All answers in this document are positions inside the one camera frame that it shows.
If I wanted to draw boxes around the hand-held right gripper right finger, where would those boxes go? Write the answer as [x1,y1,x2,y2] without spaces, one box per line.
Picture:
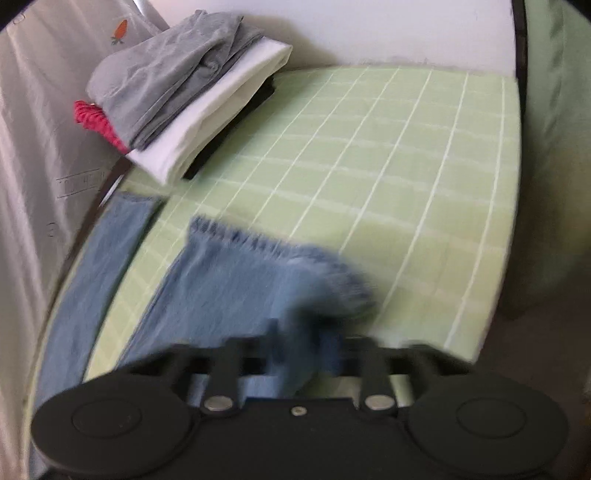
[359,338,476,414]

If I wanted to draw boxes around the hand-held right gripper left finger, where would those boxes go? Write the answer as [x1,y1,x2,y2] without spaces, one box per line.
[122,336,245,414]

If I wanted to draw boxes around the blue denim jeans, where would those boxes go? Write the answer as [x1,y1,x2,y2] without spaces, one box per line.
[39,194,379,402]

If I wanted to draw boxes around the green checked mat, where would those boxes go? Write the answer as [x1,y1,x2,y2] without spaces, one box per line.
[28,65,522,407]

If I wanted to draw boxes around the folded black garment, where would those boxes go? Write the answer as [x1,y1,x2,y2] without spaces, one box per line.
[184,76,275,181]

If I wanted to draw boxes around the folded white garment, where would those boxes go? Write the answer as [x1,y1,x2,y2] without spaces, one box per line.
[126,41,294,183]

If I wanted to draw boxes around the folded red garment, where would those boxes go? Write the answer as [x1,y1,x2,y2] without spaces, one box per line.
[75,100,130,154]

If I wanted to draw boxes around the folded grey garment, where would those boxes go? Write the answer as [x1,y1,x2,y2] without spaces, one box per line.
[87,11,264,151]

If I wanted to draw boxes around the grey carrot print sheet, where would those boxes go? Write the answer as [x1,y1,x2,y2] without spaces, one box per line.
[0,0,169,462]

